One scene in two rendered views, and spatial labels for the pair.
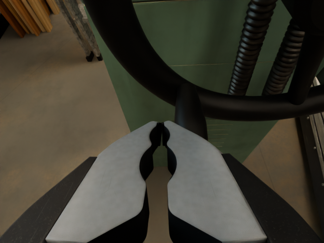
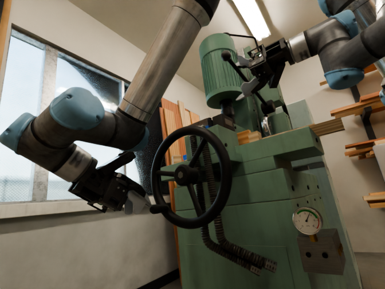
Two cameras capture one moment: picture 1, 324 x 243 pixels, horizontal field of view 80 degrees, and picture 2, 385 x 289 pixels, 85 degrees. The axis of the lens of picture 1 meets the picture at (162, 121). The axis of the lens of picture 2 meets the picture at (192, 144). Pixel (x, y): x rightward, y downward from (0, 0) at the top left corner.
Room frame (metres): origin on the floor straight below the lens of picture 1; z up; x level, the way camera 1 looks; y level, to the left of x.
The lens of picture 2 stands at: (-0.37, -0.45, 0.73)
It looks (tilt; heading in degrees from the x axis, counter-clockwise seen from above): 16 degrees up; 33
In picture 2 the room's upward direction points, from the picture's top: 7 degrees counter-clockwise
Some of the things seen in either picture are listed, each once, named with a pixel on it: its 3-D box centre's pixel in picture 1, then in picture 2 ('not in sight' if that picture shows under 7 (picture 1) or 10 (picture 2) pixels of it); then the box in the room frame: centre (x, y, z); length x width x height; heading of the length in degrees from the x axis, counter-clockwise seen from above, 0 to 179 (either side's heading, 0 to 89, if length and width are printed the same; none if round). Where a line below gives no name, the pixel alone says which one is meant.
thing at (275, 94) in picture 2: not in sight; (271, 92); (0.66, -0.30, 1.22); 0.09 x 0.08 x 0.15; 176
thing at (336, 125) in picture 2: not in sight; (254, 147); (0.45, -0.22, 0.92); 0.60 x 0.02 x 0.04; 86
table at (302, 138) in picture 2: not in sight; (226, 160); (0.35, -0.13, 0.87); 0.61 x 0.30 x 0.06; 86
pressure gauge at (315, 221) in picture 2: not in sight; (309, 223); (0.23, -0.37, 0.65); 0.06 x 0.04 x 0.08; 86
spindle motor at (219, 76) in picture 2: not in sight; (220, 72); (0.46, -0.13, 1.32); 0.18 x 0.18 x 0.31
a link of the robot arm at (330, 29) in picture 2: not in sight; (330, 34); (0.24, -0.54, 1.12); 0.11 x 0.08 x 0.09; 86
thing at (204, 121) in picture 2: not in sight; (210, 126); (0.26, -0.13, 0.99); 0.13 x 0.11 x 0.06; 86
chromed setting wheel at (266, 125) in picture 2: not in sight; (268, 128); (0.58, -0.26, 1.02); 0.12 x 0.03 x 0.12; 176
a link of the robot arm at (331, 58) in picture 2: not in sight; (346, 61); (0.23, -0.55, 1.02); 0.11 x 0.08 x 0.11; 56
